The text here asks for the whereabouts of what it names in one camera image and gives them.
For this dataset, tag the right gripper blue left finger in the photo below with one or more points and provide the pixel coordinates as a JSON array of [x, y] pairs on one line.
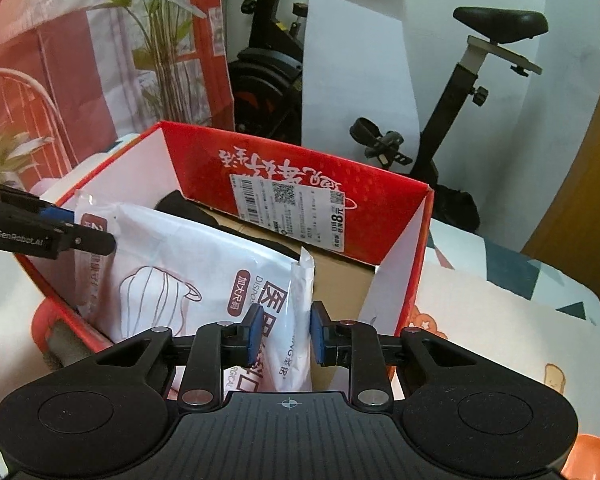
[[214, 348]]

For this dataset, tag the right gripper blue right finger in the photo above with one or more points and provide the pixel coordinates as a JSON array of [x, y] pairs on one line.
[[356, 347]]

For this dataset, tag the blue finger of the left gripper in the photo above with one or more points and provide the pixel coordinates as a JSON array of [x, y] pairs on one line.
[[86, 239], [57, 214]]

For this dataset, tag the black sock pair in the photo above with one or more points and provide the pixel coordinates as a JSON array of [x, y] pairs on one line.
[[177, 205]]

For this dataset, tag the red cardboard box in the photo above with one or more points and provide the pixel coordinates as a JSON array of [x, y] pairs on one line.
[[365, 228]]

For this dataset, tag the pink printed backdrop cloth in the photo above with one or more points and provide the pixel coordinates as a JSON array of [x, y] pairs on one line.
[[79, 76]]

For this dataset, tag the black exercise bike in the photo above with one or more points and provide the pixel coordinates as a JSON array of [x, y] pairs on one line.
[[266, 80]]

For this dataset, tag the orange plastic dish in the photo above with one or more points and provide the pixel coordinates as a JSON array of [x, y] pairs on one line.
[[583, 461]]

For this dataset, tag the white foam sheet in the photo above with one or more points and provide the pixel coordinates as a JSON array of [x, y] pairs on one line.
[[355, 65]]

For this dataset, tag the wooden door frame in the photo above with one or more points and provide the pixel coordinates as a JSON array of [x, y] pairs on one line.
[[568, 236]]

